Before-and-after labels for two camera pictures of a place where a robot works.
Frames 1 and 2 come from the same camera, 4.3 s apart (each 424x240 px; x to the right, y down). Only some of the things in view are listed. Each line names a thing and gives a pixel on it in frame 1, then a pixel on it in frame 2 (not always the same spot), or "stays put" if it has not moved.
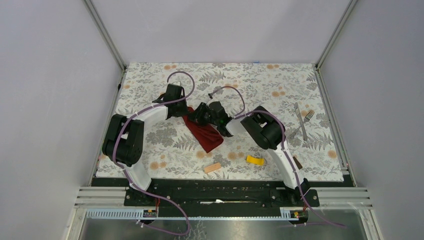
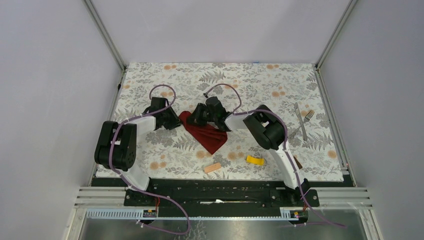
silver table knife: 305,135 stays put
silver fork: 307,118 stays put
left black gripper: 184,112 → 176,121
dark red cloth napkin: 206,136 stays put
